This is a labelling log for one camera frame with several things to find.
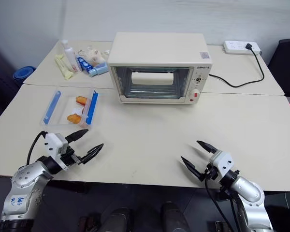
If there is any clear container with blue clips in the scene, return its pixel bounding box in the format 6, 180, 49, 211
39, 83, 100, 129

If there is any dark rounded shape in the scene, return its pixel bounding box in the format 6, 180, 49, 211
160, 201, 191, 232
105, 207, 131, 232

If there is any light blue box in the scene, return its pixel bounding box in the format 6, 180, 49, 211
88, 62, 109, 78

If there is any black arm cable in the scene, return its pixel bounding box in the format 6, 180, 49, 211
203, 169, 233, 232
26, 130, 48, 165

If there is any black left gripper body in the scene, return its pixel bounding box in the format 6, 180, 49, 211
60, 144, 84, 168

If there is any white power strip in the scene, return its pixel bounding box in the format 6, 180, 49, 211
222, 40, 262, 55

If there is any black power cable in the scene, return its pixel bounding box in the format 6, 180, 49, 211
208, 43, 265, 88

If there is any yellow packet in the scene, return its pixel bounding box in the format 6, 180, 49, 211
54, 53, 74, 80

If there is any blue and white tube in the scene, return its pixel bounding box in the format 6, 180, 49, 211
76, 56, 93, 73

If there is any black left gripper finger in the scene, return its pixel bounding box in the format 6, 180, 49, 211
80, 143, 105, 165
64, 129, 90, 144

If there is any cream toaster oven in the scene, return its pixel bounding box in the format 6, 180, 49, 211
107, 31, 214, 105

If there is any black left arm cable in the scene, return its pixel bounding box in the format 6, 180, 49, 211
26, 130, 48, 165

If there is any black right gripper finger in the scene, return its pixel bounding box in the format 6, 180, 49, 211
196, 140, 218, 155
180, 156, 205, 182

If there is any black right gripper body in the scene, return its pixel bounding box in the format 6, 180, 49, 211
203, 162, 220, 181

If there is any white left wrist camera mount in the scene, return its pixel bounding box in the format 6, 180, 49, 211
43, 132, 69, 171

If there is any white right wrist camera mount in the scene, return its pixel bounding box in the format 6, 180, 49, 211
208, 150, 234, 180

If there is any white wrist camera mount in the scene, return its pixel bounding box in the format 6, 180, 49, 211
208, 150, 234, 180
43, 132, 69, 171

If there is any black chair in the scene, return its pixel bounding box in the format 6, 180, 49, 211
267, 38, 290, 100

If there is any glass oven door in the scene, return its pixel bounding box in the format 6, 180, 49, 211
109, 65, 193, 102

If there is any white crumpled plush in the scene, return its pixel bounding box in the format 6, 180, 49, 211
83, 46, 107, 65

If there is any white plastic bottle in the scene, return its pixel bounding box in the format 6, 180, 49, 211
60, 39, 82, 73

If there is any blue rolled mat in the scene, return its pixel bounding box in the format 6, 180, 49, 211
12, 66, 37, 84

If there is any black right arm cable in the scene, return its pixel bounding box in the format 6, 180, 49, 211
203, 169, 233, 232

